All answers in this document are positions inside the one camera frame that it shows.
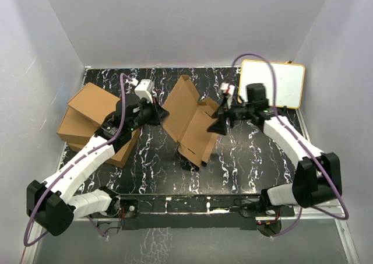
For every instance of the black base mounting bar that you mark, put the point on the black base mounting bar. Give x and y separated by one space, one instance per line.
137 212

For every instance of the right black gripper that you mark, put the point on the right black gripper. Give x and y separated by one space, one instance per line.
219 125

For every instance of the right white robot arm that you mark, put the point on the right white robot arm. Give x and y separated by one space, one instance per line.
317 177

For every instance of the brown cardboard box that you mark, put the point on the brown cardboard box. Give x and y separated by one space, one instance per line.
189 120

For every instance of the white board yellow frame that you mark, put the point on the white board yellow frame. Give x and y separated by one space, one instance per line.
289 81

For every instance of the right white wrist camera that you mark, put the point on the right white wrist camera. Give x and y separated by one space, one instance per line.
227 91

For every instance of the bottom folded cardboard box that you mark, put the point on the bottom folded cardboard box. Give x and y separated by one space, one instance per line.
122 153

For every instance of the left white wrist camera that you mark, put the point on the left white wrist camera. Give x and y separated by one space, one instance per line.
144 89

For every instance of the middle folded cardboard box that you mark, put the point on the middle folded cardboard box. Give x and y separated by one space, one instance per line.
78 126

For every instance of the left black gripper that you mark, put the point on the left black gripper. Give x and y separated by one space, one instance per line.
159 113

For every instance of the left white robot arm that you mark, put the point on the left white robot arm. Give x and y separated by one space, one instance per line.
53 203

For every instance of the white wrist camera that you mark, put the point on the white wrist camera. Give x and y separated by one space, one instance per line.
144 89
227 91

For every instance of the top small folded cardboard box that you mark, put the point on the top small folded cardboard box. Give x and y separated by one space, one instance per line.
94 103

